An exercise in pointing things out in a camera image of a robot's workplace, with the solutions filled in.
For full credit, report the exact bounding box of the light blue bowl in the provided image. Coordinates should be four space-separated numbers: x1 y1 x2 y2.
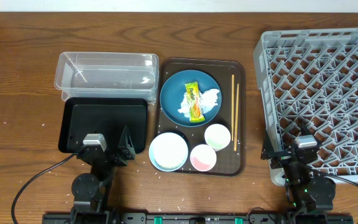
149 133 189 172

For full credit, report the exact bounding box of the white cup green inside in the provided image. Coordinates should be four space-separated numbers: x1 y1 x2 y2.
204 124 231 151

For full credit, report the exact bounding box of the white cup pink inside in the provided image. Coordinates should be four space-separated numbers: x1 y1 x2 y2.
190 144 217 172

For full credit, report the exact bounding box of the dark blue plate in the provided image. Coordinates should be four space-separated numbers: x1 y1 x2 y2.
160 70 223 127

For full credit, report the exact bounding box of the yellow green snack wrapper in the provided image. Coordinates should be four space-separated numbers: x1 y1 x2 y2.
185 82 205 123

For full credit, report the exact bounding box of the white tissue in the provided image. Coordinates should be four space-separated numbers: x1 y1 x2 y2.
178 88 220 118

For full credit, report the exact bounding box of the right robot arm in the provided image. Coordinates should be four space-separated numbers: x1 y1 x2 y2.
260 131 336 223

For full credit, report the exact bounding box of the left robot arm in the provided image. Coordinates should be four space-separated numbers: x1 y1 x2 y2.
70 126 135 223

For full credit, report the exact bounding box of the clear plastic waste bin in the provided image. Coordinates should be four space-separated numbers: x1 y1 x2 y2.
54 52 159 103

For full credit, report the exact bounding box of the grey dishwasher rack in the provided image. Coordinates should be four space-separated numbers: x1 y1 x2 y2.
253 28 358 182

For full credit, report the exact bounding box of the black plastic tray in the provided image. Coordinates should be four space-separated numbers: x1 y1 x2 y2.
58 97 148 154

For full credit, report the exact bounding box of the dark brown serving tray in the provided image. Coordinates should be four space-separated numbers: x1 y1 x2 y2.
155 58 246 177

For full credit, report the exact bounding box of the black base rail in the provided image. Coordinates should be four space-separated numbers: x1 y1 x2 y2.
41 212 354 224

